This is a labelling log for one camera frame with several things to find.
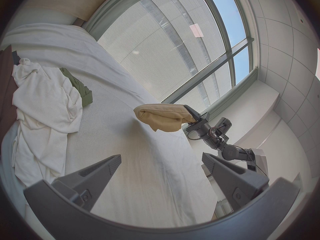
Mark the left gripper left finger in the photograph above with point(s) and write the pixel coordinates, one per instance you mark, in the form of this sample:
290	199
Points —
87	181

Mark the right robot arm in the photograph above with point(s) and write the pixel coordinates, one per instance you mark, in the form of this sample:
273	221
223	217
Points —
235	152

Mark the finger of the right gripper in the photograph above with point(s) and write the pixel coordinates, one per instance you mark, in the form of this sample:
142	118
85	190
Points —
194	114

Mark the window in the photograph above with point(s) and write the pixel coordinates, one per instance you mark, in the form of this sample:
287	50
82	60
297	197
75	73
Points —
162	46

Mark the olive green garment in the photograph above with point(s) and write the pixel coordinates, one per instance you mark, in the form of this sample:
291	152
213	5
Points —
82	91

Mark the cream garment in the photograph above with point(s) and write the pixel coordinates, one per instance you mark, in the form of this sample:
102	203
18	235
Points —
45	104

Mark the dark brown garment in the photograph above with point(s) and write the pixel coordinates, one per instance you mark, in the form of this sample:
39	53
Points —
6	84

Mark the bed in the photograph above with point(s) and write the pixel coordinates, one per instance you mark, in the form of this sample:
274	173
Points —
125	146

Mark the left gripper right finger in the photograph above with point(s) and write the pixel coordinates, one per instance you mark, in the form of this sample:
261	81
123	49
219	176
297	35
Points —
235	184

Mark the tan shorts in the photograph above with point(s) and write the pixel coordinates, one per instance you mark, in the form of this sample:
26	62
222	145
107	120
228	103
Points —
160	116

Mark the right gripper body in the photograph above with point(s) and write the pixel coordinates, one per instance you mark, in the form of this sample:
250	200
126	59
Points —
203	130

